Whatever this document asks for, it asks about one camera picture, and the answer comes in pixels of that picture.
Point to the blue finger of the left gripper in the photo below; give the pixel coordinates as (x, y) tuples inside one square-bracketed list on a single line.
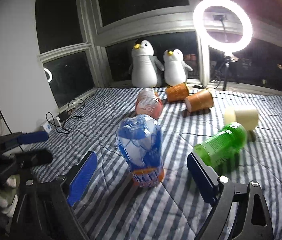
[(34, 158), (32, 137)]

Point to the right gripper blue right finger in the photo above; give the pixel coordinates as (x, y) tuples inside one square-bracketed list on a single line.
[(205, 178)]

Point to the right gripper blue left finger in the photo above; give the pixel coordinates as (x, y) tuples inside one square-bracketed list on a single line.
[(79, 176)]

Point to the blue label plastic bottle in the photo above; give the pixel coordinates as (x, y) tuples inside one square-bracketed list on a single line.
[(139, 140)]

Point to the cream paper cup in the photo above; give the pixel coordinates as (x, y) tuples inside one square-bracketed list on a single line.
[(247, 116)]

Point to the near brown paper cup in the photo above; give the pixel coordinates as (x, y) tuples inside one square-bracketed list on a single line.
[(199, 101)]

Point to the brown paper cup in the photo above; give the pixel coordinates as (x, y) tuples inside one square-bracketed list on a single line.
[(177, 93), (199, 101)]

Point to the far brown paper cup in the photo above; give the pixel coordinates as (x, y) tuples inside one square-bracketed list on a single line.
[(177, 93)]

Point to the white power strip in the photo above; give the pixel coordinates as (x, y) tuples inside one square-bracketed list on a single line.
[(51, 124)]

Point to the green plastic bottle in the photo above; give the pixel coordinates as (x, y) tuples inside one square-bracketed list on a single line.
[(222, 151)]

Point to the black power adapter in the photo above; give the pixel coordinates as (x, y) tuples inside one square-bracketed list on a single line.
[(63, 116)]

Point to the orange pink plastic bottle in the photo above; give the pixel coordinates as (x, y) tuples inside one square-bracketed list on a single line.
[(148, 102)]

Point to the small plush penguin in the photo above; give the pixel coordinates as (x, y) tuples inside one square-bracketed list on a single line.
[(175, 68)]

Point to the black light tripod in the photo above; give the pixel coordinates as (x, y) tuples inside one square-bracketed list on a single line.
[(221, 70)]

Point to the large plush penguin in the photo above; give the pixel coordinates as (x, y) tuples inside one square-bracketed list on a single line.
[(146, 69)]

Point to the white ring light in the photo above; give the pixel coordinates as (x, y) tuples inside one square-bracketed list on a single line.
[(227, 48)]

